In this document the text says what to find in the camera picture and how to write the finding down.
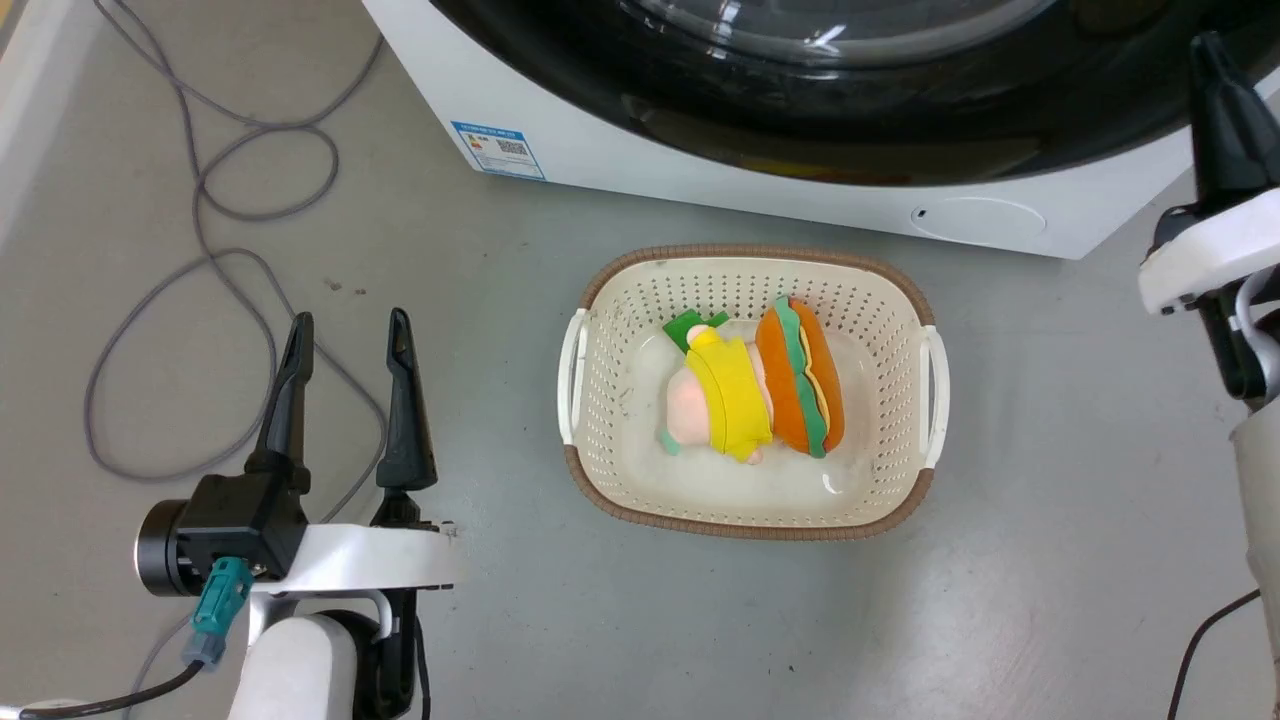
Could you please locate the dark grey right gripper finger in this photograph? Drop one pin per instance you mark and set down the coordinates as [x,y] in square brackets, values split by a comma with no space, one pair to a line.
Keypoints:
[1225,130]

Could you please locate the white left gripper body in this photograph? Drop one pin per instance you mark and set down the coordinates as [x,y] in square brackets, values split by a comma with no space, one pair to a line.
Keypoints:
[370,560]

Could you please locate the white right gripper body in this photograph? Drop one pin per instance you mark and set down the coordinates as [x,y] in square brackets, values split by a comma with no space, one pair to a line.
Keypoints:
[1215,255]

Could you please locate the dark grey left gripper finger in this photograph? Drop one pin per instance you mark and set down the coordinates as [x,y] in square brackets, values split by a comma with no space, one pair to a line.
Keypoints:
[285,400]
[405,420]

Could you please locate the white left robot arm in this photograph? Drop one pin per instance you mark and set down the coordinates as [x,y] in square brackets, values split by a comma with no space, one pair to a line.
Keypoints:
[300,670]

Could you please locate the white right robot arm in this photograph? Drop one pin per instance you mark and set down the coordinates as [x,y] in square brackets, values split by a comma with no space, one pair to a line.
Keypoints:
[1258,480]

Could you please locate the black glass washing machine door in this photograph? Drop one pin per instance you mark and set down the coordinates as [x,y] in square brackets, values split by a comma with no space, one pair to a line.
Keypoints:
[900,110]

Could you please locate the white front-load washing machine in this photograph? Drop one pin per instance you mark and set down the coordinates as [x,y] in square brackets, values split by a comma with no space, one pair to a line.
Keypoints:
[700,175]

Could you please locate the cream perforated laundry basket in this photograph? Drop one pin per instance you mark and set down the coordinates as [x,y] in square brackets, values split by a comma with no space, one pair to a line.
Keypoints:
[620,400]

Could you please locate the white oval filter cover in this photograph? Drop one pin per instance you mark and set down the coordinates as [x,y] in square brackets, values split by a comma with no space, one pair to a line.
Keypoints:
[978,220]

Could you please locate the blue energy label sticker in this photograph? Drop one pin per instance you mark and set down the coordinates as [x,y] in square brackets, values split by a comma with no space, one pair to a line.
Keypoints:
[497,150]

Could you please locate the plush doll in yellow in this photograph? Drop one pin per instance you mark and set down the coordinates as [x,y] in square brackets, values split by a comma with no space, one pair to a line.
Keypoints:
[735,395]

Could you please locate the orange plush hot dog toy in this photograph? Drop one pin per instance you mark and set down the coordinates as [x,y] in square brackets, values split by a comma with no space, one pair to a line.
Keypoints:
[785,385]

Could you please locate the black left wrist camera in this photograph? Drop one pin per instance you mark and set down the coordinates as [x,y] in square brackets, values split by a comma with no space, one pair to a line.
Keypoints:
[235,525]

